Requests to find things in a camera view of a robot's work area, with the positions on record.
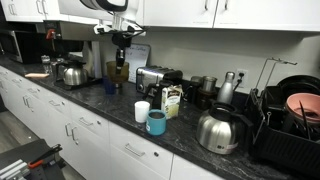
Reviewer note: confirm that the black pan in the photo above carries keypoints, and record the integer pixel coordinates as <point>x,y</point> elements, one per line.
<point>300,83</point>

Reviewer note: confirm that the black orange bar clamp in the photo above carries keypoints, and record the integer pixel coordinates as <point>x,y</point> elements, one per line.
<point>46,154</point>

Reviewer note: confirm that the steel carafe black lid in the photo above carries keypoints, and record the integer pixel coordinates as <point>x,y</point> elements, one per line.
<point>75,76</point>
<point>216,133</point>

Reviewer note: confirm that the black dish rack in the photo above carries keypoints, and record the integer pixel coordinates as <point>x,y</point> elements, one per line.
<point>283,150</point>

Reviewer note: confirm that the white ceramic mug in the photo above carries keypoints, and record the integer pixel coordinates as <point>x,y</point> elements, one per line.
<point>141,111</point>

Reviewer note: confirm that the black utensil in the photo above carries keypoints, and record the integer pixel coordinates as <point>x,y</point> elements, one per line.
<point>304,116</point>

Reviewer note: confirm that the laminated instruction sheet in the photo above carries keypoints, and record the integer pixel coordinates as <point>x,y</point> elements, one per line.
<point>138,56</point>

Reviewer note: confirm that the white milk carton box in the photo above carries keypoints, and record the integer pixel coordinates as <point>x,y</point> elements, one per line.
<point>171,103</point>

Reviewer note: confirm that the dark blue plastic cup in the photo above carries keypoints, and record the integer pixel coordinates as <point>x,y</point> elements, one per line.
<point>108,87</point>

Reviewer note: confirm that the tan sponge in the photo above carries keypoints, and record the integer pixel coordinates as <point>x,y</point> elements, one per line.
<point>36,75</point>

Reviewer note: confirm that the teal mug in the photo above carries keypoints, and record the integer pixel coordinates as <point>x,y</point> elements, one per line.
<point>156,125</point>

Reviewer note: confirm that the white lower cabinets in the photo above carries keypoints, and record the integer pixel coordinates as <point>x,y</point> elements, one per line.
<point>100,146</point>

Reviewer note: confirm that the white cabinets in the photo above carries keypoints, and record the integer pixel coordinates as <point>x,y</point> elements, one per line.
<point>266,13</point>
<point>100,146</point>

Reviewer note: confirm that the brown translucent cup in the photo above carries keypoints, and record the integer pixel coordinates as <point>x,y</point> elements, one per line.
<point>111,71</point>

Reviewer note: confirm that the orange hot water tap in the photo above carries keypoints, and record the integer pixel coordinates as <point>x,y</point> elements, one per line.
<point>50,34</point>

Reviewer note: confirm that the white wall outlet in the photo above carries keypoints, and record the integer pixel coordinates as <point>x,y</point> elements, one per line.
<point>244,71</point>

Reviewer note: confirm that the black robot cart top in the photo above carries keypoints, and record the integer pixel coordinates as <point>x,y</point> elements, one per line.
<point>23,151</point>

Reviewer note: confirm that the black commercial coffee brewer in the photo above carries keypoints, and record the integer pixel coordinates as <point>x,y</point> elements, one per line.
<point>71,45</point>

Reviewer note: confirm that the steel two-slot toaster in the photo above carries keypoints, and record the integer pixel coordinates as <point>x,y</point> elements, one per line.
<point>150,76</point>

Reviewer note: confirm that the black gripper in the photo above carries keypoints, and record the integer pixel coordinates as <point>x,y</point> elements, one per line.
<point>121,40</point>

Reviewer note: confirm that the pink bowl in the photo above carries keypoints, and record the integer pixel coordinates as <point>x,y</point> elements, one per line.
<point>311,103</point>

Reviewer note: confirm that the black microwave oven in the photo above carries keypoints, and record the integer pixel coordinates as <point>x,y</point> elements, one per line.
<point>13,45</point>

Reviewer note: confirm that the white upper cabinets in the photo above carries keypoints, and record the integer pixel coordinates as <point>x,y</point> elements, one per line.
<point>266,13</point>

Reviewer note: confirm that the aluminium extrusion rail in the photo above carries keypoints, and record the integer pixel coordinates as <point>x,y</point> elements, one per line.
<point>13,170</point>

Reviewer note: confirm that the steel and black grinder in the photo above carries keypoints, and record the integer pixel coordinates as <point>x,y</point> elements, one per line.
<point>208,85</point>

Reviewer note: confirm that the glass shaker jars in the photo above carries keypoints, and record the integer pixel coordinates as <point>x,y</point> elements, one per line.
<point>46,65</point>

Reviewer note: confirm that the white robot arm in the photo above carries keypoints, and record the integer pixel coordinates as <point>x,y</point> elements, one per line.
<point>93,13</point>

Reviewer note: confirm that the steel water bottle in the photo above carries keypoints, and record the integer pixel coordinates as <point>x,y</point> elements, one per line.
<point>226,88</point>

